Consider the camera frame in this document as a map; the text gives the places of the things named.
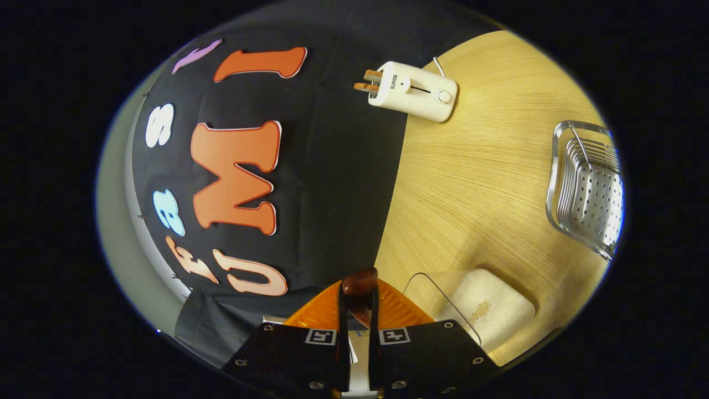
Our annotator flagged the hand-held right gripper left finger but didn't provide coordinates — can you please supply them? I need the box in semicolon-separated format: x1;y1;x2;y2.
222;281;351;399

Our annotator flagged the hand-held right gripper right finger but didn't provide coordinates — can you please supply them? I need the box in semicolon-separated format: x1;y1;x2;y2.
370;279;502;399

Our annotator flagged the brown wooden spoon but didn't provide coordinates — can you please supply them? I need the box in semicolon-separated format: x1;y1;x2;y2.
341;268;379;329

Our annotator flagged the clear rice container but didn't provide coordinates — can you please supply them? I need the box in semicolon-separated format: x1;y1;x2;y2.
403;269;537;349

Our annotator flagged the steel chopstick holder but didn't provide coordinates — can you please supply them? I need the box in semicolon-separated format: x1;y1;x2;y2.
546;120;625;262

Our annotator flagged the white toaster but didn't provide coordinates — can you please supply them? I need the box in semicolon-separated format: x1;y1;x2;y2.
368;61;459;123

